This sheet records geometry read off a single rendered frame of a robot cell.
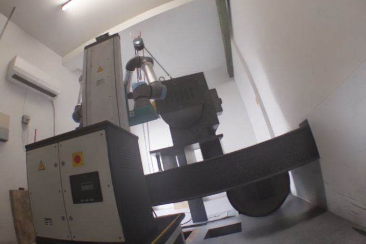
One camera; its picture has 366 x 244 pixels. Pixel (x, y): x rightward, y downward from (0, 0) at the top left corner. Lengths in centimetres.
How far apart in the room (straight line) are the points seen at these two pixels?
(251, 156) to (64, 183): 114
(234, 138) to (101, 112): 324
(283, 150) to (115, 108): 119
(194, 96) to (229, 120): 247
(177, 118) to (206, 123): 30
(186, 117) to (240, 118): 258
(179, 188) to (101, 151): 82
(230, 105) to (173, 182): 311
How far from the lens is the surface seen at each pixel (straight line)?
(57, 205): 93
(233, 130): 418
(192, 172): 141
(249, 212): 187
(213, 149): 219
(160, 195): 150
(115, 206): 74
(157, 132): 455
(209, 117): 190
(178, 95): 184
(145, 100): 138
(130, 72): 182
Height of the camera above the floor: 56
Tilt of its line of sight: 21 degrees up
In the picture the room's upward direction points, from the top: 14 degrees counter-clockwise
